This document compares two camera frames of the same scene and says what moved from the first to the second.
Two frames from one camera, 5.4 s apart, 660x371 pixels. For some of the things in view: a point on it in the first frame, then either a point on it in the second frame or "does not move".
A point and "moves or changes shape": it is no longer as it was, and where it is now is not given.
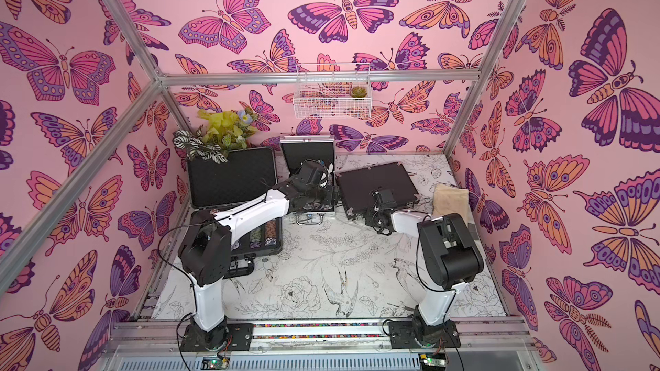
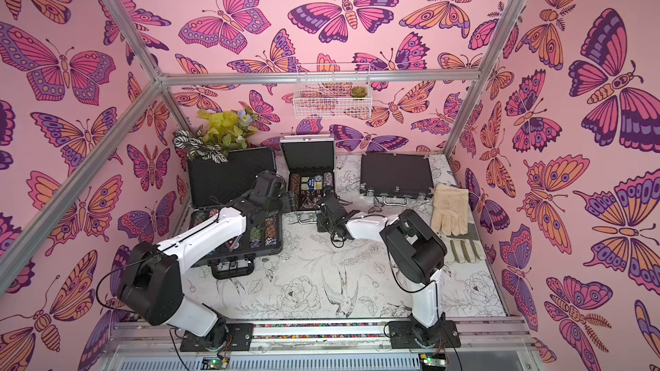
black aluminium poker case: x=356 y=186 moves or changes shape
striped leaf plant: x=195 y=145 does not move
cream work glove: x=451 y=200 does not move
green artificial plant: x=229 y=130 does not move
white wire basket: x=323 y=91 does not move
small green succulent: x=358 y=92 does not move
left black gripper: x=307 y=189 → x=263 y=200
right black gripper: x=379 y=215 → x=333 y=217
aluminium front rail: x=485 y=344 does not move
